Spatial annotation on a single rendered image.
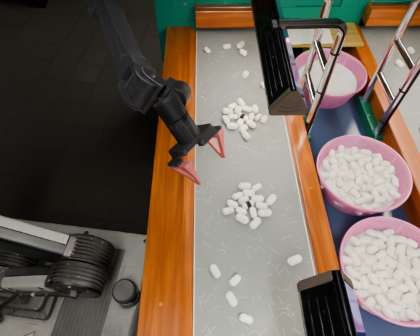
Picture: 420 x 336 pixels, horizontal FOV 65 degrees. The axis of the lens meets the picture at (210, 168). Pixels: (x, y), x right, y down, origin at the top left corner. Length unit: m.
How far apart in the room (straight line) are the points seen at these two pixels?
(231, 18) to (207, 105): 0.40
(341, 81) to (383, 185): 0.45
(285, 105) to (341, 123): 0.59
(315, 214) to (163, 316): 0.46
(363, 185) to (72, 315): 0.95
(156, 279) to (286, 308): 0.31
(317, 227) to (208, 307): 0.34
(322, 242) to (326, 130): 0.48
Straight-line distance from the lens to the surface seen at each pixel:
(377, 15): 1.56
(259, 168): 1.00
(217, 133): 0.76
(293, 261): 0.87
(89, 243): 0.88
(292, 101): 0.70
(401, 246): 1.00
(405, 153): 1.15
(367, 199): 1.03
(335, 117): 1.30
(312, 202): 0.94
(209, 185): 0.96
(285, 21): 0.86
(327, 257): 0.89
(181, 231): 0.87
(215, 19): 1.41
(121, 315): 1.13
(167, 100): 0.70
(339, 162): 1.08
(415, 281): 1.00
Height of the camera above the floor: 1.56
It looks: 55 degrees down
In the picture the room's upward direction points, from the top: straight up
